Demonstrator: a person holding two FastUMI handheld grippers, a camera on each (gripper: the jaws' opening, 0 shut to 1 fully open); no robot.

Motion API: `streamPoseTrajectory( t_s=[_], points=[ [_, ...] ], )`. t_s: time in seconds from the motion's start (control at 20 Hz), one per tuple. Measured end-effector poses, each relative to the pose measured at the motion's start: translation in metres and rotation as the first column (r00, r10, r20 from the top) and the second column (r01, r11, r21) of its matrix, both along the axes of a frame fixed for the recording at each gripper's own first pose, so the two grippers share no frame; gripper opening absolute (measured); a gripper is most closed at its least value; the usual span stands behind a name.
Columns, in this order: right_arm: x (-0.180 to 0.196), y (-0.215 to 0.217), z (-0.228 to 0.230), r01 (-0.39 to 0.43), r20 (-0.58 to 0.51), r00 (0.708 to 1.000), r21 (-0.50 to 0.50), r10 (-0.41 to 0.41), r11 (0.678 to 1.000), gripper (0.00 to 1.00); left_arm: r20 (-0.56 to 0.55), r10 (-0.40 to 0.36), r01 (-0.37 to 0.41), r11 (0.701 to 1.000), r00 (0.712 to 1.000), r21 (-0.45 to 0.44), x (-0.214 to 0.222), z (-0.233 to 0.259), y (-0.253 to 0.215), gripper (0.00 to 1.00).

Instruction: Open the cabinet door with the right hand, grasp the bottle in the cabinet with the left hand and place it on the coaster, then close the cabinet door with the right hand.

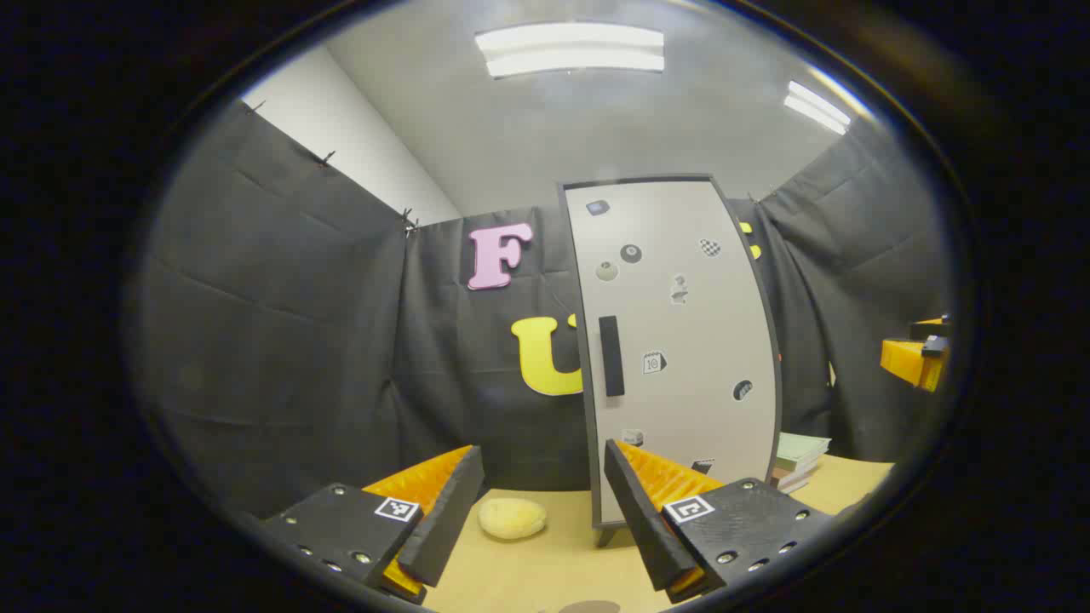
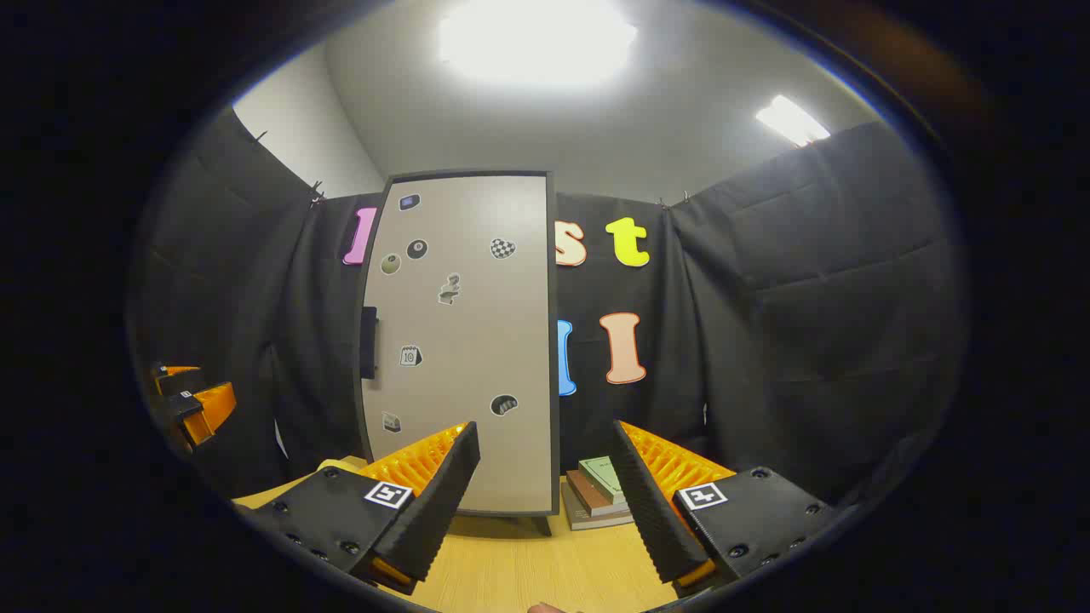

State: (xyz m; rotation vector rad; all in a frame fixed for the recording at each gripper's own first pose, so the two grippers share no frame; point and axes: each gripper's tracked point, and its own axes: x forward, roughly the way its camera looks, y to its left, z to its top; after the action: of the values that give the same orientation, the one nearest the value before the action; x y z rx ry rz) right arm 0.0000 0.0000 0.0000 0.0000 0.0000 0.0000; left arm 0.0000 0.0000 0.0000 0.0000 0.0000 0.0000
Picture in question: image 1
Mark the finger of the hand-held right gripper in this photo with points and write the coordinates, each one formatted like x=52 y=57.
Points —
x=911 y=362

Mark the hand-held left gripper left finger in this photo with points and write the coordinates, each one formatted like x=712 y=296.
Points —
x=447 y=519

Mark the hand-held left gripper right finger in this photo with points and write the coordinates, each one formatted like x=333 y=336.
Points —
x=643 y=524

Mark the brown round coaster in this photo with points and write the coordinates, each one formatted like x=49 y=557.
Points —
x=589 y=607

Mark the white cabinet door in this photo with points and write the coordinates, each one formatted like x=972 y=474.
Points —
x=681 y=340

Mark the yellow lumpy toy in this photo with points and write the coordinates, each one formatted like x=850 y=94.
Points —
x=511 y=518

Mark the green notebook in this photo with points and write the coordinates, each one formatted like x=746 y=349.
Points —
x=805 y=446

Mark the black backdrop cloth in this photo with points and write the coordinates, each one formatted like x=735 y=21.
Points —
x=298 y=340

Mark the small ceiling light panel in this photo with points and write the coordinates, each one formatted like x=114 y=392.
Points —
x=816 y=106

